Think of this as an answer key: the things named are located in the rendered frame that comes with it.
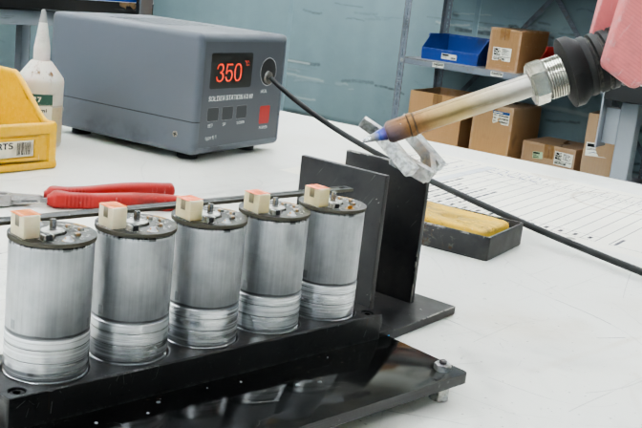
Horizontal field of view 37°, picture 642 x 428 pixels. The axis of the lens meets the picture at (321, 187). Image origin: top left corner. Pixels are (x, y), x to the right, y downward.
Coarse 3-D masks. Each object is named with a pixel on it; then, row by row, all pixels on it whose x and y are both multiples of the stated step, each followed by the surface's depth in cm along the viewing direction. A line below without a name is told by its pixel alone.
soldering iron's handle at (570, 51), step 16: (608, 32) 33; (560, 48) 33; (576, 48) 32; (592, 48) 32; (576, 64) 32; (592, 64) 32; (576, 80) 32; (592, 80) 32; (608, 80) 32; (576, 96) 33
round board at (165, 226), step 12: (132, 216) 30; (144, 216) 30; (156, 216) 30; (96, 228) 29; (108, 228) 28; (120, 228) 29; (132, 228) 28; (144, 228) 29; (156, 228) 29; (168, 228) 29
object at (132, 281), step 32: (96, 256) 29; (128, 256) 28; (160, 256) 29; (96, 288) 29; (128, 288) 29; (160, 288) 29; (96, 320) 29; (128, 320) 29; (160, 320) 30; (96, 352) 29; (128, 352) 29; (160, 352) 30
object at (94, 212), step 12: (276, 192) 36; (288, 192) 36; (300, 192) 36; (336, 192) 37; (144, 204) 32; (156, 204) 32; (168, 204) 32; (204, 204) 33; (48, 216) 29; (60, 216) 29; (72, 216) 30; (84, 216) 30
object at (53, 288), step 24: (24, 264) 27; (48, 264) 26; (72, 264) 27; (24, 288) 27; (48, 288) 27; (72, 288) 27; (24, 312) 27; (48, 312) 27; (72, 312) 27; (24, 336) 27; (48, 336) 27; (72, 336) 27; (24, 360) 27; (48, 360) 27; (72, 360) 28; (48, 384) 27
